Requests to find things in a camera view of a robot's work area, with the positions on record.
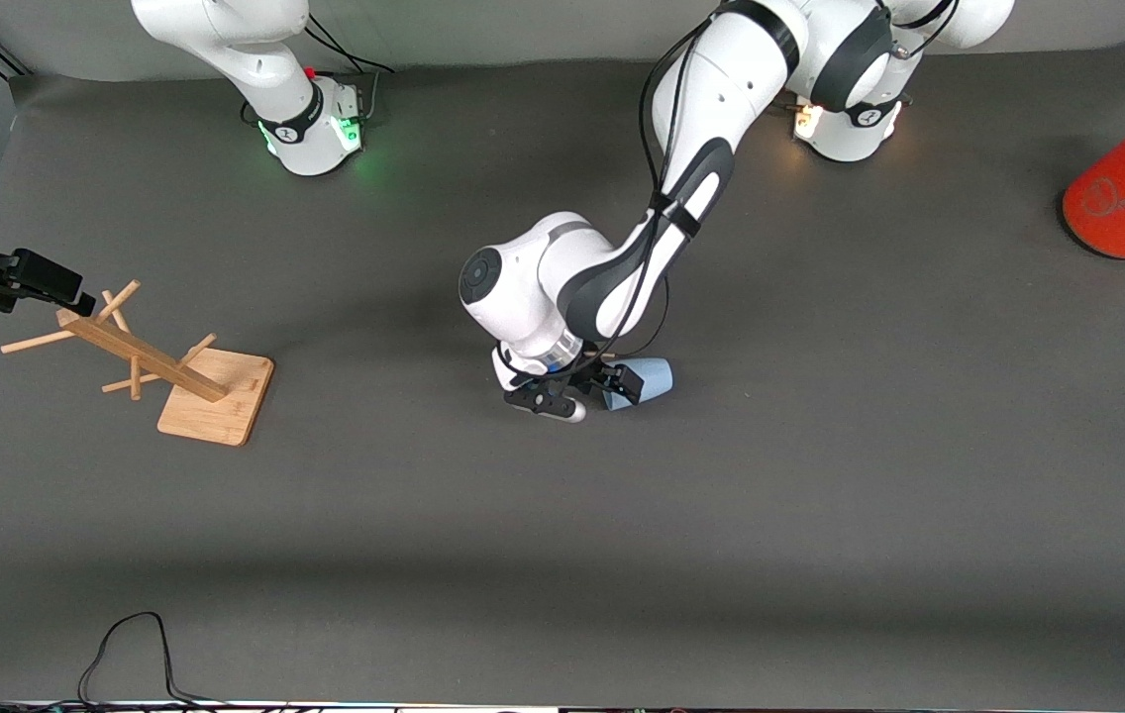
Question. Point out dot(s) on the light blue cup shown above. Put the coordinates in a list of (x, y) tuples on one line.
[(659, 381)]

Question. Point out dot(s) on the dark grey table mat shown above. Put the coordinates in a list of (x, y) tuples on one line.
[(562, 515)]

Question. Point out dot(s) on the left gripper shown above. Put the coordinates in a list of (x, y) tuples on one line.
[(596, 373)]

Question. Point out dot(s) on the wooden cup rack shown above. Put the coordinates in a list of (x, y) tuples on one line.
[(216, 396)]

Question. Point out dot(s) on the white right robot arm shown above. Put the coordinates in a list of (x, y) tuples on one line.
[(255, 59)]

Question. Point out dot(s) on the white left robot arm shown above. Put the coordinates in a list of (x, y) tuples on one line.
[(701, 119)]

